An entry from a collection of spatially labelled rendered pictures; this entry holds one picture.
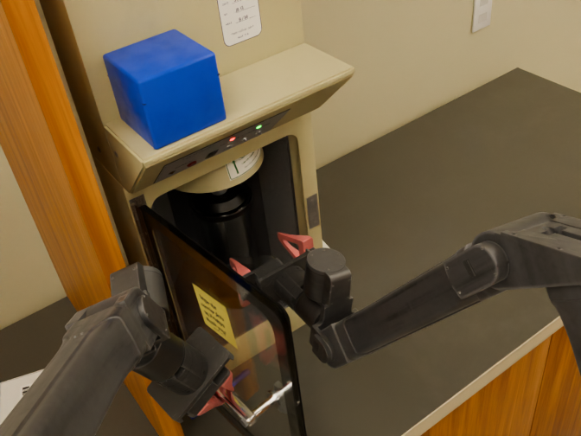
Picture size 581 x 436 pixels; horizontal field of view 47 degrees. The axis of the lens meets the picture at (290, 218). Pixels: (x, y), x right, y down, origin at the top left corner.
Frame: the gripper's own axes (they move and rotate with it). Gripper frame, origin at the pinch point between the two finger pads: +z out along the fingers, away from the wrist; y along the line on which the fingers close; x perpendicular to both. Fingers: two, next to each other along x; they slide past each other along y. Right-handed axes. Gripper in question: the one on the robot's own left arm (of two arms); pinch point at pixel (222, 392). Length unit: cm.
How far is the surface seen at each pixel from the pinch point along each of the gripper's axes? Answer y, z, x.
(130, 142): -16.7, -25.9, -16.1
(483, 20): -113, 63, -50
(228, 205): -21.7, 5.6, -25.8
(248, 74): -34.7, -17.3, -17.9
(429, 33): -96, 52, -54
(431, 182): -62, 59, -29
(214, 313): -7.3, -5.6, -5.1
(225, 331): -6.3, -3.6, -3.4
